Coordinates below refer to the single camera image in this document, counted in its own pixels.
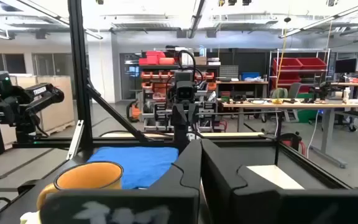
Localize red and black cart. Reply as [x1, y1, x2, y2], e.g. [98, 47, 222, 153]
[280, 132, 307, 156]

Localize plywood crate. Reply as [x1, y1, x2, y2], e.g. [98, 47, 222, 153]
[9, 75, 76, 135]

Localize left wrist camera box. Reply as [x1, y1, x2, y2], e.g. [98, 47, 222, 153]
[175, 80, 196, 102]

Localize yellow-green mug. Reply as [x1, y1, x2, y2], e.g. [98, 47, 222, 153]
[19, 210, 42, 224]

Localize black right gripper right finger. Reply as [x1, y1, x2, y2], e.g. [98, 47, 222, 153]
[201, 139, 358, 224]

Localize metal wire rack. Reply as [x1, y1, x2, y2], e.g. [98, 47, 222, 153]
[268, 48, 331, 94]

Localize yellow hanging cable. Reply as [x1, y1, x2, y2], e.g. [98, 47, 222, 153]
[274, 17, 291, 91]

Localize parts rack with orange bins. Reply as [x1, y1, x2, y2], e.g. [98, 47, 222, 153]
[138, 49, 222, 131]

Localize orange enamel mug black rim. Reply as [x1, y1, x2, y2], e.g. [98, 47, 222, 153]
[35, 161, 124, 212]

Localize black aluminium rig frame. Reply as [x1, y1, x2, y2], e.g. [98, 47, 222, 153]
[11, 0, 354, 200]

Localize blue storage bin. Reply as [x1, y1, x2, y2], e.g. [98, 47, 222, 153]
[240, 72, 261, 81]

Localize black monitor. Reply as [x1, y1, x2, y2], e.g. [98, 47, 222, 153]
[334, 58, 357, 75]

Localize white cable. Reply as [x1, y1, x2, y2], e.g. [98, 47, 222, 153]
[306, 110, 321, 159]

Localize blue cloth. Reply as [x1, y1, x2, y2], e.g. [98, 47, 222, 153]
[87, 146, 179, 190]

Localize green bin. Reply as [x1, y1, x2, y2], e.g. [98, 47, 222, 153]
[296, 108, 319, 124]

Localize grey office chair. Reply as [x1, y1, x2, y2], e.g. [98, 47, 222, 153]
[270, 82, 303, 124]

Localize silver bracket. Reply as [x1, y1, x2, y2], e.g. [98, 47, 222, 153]
[66, 119, 85, 161]

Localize wooden workbench grey legs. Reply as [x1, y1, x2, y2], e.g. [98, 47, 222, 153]
[218, 98, 358, 169]

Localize red storage bin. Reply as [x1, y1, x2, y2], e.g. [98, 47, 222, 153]
[272, 57, 303, 71]
[296, 57, 328, 70]

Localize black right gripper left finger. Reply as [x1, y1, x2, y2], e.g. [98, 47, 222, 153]
[39, 139, 203, 224]

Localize orange floor machine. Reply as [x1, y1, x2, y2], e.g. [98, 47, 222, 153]
[126, 99, 142, 123]

